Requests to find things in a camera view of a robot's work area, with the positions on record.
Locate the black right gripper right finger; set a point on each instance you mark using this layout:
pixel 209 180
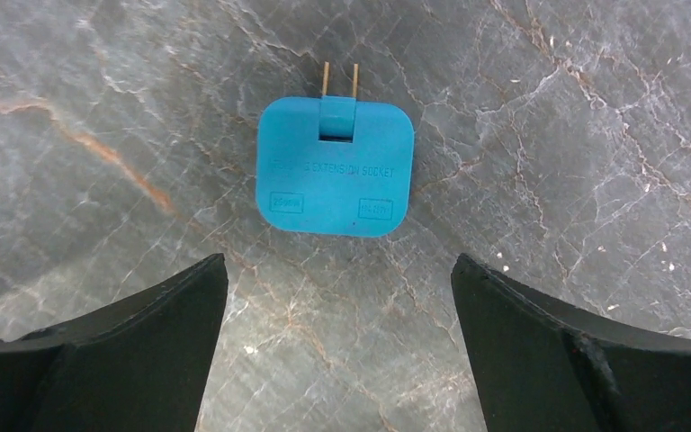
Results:
pixel 542 364

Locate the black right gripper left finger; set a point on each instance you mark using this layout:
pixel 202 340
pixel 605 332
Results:
pixel 138 364

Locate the blue rounded adapter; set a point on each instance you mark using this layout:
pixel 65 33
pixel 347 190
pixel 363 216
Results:
pixel 333 164

